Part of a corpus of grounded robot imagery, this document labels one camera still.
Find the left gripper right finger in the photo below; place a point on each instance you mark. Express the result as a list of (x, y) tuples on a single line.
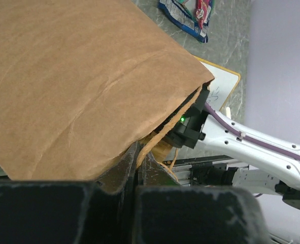
[(165, 212)]

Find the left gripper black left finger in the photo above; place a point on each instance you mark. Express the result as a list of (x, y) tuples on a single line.
[(54, 211)]

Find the brown paper bag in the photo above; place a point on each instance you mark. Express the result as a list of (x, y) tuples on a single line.
[(81, 81)]

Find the dark blue snack bag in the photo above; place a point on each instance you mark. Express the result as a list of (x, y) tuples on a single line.
[(184, 18)]

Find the red snack packet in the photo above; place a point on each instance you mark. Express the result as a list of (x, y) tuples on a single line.
[(203, 12)]

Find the teal snack packet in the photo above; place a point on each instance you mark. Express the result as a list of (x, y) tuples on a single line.
[(188, 3)]

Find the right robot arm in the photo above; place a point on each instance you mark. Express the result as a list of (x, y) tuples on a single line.
[(276, 162)]

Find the white board eraser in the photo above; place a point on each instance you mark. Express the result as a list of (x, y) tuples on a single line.
[(228, 112)]

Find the aluminium rail frame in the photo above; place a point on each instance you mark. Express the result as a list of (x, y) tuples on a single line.
[(190, 170)]

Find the small whiteboard with frame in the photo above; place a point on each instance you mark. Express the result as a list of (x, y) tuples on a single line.
[(223, 85)]

